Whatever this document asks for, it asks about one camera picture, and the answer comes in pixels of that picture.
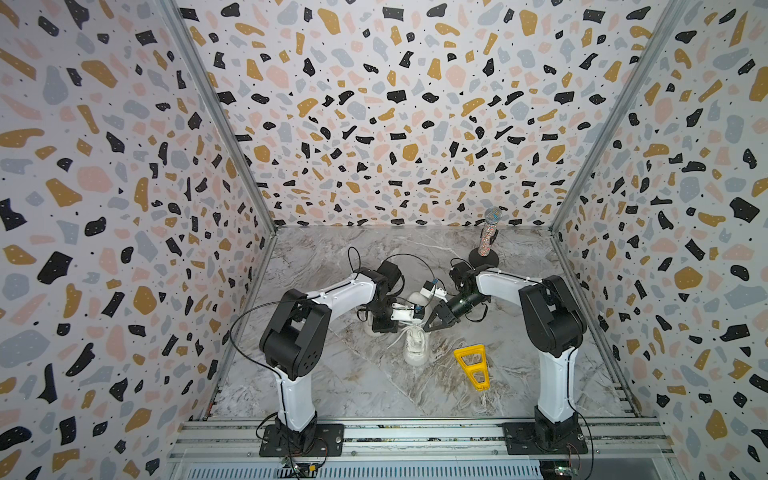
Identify white knit sneaker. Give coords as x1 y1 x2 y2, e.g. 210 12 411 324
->
364 317 384 338
403 291 429 367

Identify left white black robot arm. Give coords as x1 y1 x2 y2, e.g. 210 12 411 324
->
259 261 402 451

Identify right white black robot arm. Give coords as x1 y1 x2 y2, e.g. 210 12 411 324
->
423 262 586 448

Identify sprinkle tube on black base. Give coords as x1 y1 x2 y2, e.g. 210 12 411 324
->
468 207 502 268

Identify yellow plastic triangular stand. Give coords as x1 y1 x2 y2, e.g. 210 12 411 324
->
453 344 490 392

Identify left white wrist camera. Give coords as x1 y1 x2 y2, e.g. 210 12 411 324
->
391 303 425 324

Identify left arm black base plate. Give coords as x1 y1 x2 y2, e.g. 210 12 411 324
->
259 422 345 458

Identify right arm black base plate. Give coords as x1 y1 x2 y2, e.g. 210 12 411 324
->
502 421 589 456

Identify front aluminium rail frame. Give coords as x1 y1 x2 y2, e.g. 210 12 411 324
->
163 417 686 479

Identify right aluminium corner post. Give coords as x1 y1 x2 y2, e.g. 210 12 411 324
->
549 0 689 239

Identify aluminium corner post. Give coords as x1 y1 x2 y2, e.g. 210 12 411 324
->
156 0 277 237
549 0 689 239

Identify left aluminium corner post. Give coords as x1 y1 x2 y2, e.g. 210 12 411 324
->
156 0 277 237

